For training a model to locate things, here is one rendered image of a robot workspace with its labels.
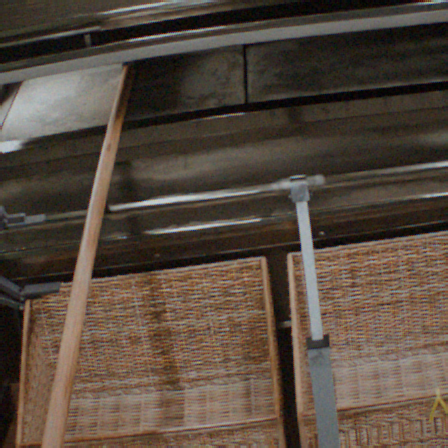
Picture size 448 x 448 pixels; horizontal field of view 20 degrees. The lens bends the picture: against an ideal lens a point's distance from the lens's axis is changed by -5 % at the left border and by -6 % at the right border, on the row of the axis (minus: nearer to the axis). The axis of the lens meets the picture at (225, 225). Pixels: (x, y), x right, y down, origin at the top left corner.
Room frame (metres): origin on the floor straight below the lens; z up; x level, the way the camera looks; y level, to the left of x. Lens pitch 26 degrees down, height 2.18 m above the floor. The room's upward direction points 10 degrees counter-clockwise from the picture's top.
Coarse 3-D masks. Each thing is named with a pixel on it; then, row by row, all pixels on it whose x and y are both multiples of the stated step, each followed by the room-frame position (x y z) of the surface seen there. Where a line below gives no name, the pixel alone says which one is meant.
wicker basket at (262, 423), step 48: (96, 288) 2.61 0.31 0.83; (144, 288) 2.59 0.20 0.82; (192, 288) 2.58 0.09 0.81; (240, 288) 2.58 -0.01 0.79; (48, 336) 2.59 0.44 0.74; (96, 336) 2.58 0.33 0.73; (144, 336) 2.57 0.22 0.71; (192, 336) 2.56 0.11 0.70; (240, 336) 2.55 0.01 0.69; (48, 384) 2.55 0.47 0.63; (96, 384) 2.55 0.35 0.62; (144, 384) 2.54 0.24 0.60; (192, 384) 2.53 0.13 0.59; (240, 384) 2.50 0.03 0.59; (96, 432) 2.38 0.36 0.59; (144, 432) 2.14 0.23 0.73; (192, 432) 2.14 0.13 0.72; (240, 432) 2.13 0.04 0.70
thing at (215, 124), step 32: (320, 96) 2.64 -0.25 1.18; (352, 96) 2.62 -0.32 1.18; (384, 96) 2.59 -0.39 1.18; (416, 96) 2.58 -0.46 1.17; (96, 128) 2.68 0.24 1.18; (128, 128) 2.64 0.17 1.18; (160, 128) 2.63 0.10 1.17; (192, 128) 2.62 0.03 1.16; (224, 128) 2.62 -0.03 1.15; (0, 160) 2.66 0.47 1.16; (32, 160) 2.65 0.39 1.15
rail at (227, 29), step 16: (288, 16) 2.47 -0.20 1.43; (304, 16) 2.46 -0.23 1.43; (320, 16) 2.45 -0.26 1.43; (336, 16) 2.45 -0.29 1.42; (352, 16) 2.45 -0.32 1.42; (368, 16) 2.44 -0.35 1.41; (384, 16) 2.44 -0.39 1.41; (176, 32) 2.48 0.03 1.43; (192, 32) 2.47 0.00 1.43; (208, 32) 2.47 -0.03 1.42; (224, 32) 2.47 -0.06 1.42; (240, 32) 2.47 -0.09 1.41; (80, 48) 2.50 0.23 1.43; (96, 48) 2.49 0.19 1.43; (112, 48) 2.49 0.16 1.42; (128, 48) 2.48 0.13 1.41; (0, 64) 2.51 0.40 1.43; (16, 64) 2.50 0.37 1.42; (32, 64) 2.50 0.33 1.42
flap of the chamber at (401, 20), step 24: (408, 0) 2.62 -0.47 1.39; (432, 0) 2.58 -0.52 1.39; (216, 24) 2.63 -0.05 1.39; (312, 24) 2.45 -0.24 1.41; (336, 24) 2.45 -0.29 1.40; (360, 24) 2.44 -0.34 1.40; (384, 24) 2.44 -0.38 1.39; (408, 24) 2.43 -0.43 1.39; (72, 48) 2.65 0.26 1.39; (144, 48) 2.48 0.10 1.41; (168, 48) 2.48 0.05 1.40; (192, 48) 2.47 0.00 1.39; (24, 72) 2.50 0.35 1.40; (48, 72) 2.49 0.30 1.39
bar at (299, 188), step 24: (384, 168) 2.23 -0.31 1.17; (408, 168) 2.22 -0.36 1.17; (432, 168) 2.21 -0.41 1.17; (192, 192) 2.26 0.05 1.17; (216, 192) 2.25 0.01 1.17; (240, 192) 2.24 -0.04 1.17; (264, 192) 2.24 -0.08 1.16; (288, 192) 2.23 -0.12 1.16; (48, 216) 2.28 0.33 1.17; (72, 216) 2.27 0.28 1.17; (120, 216) 2.26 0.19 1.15; (312, 264) 2.14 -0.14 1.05; (312, 288) 2.10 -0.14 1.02; (312, 312) 2.07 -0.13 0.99; (312, 336) 2.04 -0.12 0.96; (312, 360) 2.01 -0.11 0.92; (312, 384) 2.01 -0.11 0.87; (336, 432) 2.01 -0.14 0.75
